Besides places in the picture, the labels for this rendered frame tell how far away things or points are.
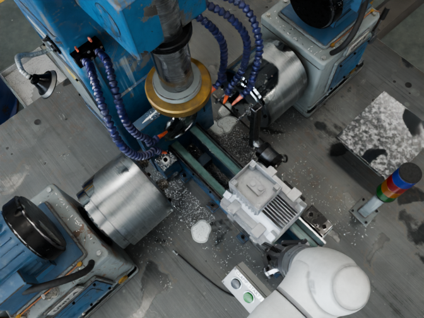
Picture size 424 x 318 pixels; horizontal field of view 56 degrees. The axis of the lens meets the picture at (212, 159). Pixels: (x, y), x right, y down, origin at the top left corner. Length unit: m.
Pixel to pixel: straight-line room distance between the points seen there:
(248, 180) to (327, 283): 0.56
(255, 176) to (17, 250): 0.66
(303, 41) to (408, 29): 1.79
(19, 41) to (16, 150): 1.58
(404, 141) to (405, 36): 1.59
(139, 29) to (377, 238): 1.11
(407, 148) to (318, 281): 0.93
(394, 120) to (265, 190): 0.62
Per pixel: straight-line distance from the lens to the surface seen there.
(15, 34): 3.32
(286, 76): 1.32
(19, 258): 1.04
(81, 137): 1.70
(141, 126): 1.25
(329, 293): 0.69
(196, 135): 1.46
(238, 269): 1.15
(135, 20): 0.78
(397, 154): 1.53
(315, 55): 1.35
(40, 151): 1.75
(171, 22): 0.84
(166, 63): 0.93
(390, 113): 1.59
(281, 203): 1.19
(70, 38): 1.03
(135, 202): 1.16
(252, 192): 1.17
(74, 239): 1.17
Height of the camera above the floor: 2.23
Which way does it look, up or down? 68 degrees down
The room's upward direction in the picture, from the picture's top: 9 degrees counter-clockwise
